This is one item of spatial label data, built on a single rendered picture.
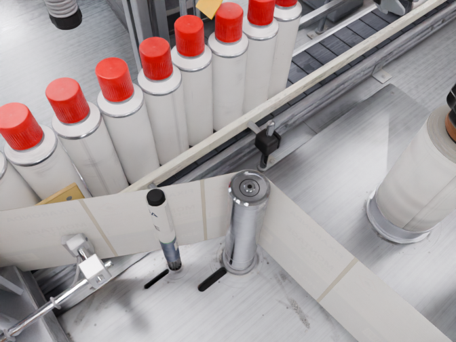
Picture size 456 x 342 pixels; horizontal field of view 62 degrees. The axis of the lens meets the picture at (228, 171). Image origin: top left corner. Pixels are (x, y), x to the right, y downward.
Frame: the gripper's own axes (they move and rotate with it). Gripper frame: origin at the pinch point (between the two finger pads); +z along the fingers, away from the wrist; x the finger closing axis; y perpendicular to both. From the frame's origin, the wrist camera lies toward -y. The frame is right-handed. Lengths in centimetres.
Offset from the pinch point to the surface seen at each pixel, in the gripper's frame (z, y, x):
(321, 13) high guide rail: -8.7, -2.5, -13.4
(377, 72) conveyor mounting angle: 6.9, 6.4, -7.7
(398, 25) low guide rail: 0.5, 4.7, -1.5
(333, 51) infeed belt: -0.2, 0.1, -13.3
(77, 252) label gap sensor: -30, 12, -60
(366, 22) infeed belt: 3.8, -1.8, -2.5
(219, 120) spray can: -13.2, 2.1, -39.1
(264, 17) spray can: -25.0, 2.4, -27.7
